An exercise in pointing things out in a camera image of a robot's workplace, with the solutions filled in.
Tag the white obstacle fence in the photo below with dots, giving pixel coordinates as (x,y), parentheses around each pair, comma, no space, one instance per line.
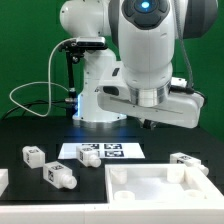
(185,212)

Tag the grey stand camera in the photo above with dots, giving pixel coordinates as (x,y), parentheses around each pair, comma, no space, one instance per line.
(91,42)

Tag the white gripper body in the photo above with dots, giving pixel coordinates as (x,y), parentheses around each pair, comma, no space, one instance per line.
(180,107)

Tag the white marker sheet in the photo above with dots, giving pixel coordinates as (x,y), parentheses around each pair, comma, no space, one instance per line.
(105,150)

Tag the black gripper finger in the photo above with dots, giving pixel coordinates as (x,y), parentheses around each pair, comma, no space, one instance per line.
(148,124)

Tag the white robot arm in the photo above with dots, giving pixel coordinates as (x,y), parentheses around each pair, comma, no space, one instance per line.
(127,47)

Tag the white square tabletop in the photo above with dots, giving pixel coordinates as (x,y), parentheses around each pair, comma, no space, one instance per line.
(145,183)

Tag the black camera stand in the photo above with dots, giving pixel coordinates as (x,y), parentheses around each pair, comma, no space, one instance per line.
(71,80)

